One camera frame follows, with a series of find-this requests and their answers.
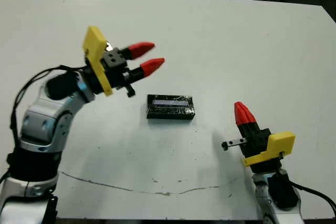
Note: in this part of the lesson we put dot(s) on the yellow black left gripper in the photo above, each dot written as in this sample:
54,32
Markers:
94,51

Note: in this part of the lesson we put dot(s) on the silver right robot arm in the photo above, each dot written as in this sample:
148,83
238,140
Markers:
273,197

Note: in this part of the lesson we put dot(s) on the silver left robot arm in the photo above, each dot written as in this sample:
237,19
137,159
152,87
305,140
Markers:
44,121

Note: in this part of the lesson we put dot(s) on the black box lid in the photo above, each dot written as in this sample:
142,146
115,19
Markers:
170,107

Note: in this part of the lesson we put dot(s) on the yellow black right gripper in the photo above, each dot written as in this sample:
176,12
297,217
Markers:
278,145

